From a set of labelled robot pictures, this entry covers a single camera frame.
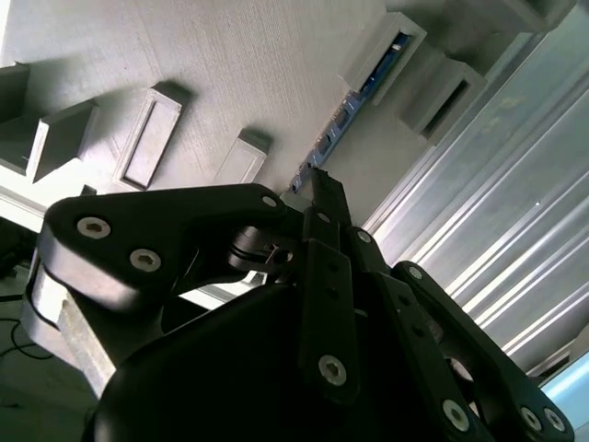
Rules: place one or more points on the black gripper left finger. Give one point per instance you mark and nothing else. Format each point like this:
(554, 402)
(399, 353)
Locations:
(138, 221)

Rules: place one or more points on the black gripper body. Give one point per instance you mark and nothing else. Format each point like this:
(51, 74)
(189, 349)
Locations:
(207, 377)

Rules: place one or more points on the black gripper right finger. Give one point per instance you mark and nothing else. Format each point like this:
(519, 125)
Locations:
(432, 382)

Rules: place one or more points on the blue RAM stick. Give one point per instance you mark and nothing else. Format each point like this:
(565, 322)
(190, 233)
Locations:
(338, 122)

